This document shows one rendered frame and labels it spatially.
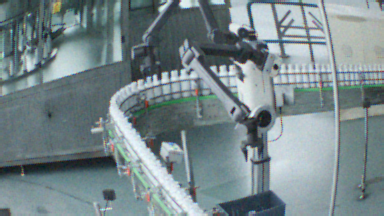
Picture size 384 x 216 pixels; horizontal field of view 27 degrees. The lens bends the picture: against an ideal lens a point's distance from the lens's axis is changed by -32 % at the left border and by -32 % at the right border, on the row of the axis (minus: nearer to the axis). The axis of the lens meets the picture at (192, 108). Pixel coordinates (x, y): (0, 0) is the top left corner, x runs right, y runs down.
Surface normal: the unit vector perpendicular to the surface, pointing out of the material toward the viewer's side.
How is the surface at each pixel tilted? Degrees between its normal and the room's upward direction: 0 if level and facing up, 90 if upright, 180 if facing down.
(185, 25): 90
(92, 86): 91
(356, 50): 90
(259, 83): 90
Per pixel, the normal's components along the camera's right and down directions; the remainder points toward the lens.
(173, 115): 0.36, 0.22
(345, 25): -0.06, 0.29
